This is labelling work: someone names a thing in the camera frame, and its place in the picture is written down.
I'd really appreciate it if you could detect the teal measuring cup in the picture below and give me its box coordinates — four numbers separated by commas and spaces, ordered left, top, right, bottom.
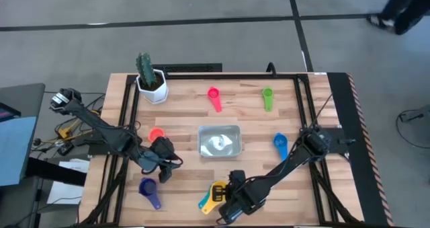
198, 184, 212, 211

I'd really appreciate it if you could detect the black aluminium table frame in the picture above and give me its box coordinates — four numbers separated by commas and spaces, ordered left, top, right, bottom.
80, 72, 363, 227

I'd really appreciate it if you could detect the dark grey desk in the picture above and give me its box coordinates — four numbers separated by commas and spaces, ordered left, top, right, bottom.
0, 83, 46, 124

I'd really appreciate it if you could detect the blue measuring cup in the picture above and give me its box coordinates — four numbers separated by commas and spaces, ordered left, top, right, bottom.
272, 132, 289, 161

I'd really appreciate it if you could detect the yellow measuring cup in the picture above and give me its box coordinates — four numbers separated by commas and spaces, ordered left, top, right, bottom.
200, 180, 229, 215

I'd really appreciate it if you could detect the yellow connector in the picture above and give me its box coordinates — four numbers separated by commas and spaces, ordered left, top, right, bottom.
57, 126, 73, 139

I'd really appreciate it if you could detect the pink measuring cup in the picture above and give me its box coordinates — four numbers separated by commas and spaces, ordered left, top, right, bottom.
207, 86, 223, 114

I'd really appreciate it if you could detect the purple measuring cup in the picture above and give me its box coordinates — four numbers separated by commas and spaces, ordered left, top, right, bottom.
138, 177, 163, 211

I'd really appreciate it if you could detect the orange measuring cup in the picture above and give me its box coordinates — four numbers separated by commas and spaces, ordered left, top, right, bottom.
148, 126, 166, 143

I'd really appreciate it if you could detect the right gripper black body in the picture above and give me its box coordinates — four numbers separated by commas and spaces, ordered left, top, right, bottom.
223, 179, 268, 216

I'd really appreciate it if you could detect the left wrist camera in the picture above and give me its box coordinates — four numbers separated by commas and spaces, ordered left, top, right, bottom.
138, 148, 161, 174

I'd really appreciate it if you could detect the white paper sheet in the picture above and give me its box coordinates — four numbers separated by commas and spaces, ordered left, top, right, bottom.
46, 159, 91, 205

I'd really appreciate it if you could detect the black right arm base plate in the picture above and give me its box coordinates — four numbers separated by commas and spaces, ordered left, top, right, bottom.
300, 126, 351, 155

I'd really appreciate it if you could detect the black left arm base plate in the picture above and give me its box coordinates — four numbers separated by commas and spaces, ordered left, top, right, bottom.
87, 128, 137, 155

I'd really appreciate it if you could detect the green measuring cup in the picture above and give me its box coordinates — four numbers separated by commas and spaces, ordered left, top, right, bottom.
261, 87, 275, 113

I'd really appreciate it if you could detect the silver metal basket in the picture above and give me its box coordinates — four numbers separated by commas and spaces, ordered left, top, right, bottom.
197, 124, 243, 159

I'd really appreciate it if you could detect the person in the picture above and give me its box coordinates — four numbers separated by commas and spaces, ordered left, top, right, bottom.
365, 0, 430, 36

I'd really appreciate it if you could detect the grey stand leg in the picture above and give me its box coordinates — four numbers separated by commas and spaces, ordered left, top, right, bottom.
398, 103, 430, 124

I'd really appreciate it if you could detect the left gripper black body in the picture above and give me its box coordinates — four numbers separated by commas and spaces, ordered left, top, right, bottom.
149, 136, 179, 171

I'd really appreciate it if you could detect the black mat with hazard stripe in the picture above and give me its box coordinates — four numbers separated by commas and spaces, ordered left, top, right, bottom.
327, 72, 394, 227

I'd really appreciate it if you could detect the blue board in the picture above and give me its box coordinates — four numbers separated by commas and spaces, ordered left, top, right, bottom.
0, 116, 37, 188

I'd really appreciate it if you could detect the black power adapter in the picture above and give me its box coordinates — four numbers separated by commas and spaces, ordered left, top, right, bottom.
56, 142, 75, 157

